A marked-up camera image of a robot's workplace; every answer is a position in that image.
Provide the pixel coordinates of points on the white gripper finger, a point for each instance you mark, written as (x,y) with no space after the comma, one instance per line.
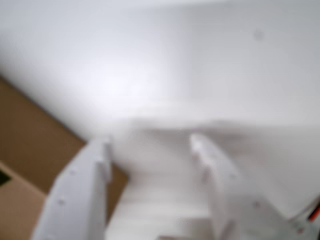
(225,187)
(75,200)

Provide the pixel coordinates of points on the brown cardboard box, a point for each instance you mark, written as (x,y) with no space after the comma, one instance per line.
(30,137)

